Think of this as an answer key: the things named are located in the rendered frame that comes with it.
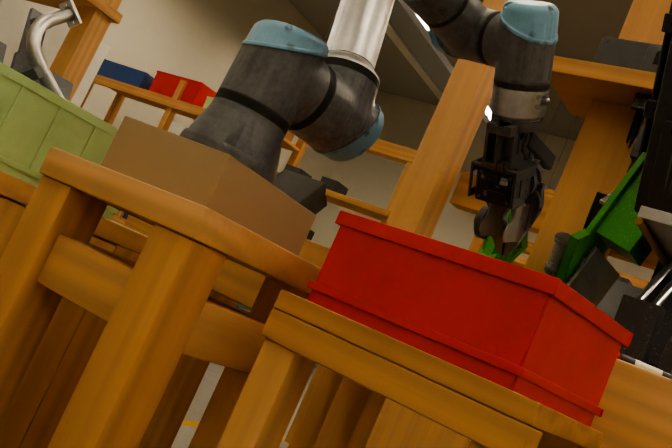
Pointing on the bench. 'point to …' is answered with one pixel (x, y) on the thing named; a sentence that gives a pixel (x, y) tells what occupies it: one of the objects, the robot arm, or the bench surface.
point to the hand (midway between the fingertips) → (506, 245)
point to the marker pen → (643, 365)
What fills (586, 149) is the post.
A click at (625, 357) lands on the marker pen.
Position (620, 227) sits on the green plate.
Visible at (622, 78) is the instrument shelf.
